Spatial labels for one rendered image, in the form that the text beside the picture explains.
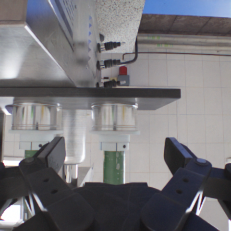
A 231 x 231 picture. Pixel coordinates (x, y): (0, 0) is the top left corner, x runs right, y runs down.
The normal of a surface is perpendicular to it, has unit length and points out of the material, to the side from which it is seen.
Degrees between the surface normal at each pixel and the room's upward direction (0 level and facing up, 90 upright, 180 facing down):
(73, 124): 90
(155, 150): 90
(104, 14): 0
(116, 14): 0
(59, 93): 90
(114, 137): 90
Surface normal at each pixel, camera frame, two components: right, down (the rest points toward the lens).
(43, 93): 0.01, -0.08
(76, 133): 0.61, -0.07
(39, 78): 0.00, 1.00
